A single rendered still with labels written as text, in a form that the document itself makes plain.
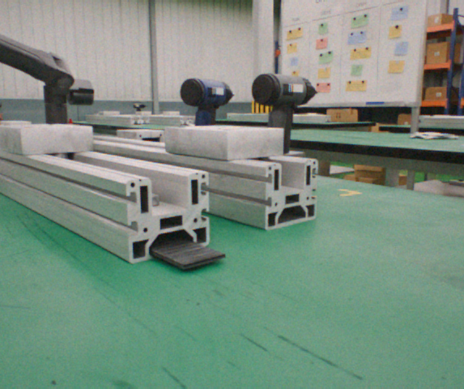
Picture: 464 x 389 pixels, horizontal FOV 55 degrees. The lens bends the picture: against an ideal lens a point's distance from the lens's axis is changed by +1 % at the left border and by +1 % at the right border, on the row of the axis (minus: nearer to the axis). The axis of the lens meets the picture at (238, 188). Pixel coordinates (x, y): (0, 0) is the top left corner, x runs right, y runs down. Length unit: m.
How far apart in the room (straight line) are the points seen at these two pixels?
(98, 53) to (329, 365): 12.77
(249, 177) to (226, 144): 0.05
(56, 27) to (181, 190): 12.30
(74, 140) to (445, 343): 0.61
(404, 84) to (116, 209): 3.24
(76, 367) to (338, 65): 3.81
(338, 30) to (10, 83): 9.55
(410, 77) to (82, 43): 10.35
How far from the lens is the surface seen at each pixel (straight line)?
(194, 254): 0.45
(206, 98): 0.98
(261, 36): 9.41
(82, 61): 12.81
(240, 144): 0.62
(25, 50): 1.23
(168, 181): 0.52
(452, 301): 0.41
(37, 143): 0.75
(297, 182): 0.62
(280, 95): 0.84
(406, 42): 3.62
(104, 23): 13.16
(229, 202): 0.62
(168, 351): 0.31
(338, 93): 3.98
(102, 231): 0.51
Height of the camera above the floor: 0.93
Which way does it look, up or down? 10 degrees down
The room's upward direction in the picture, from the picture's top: straight up
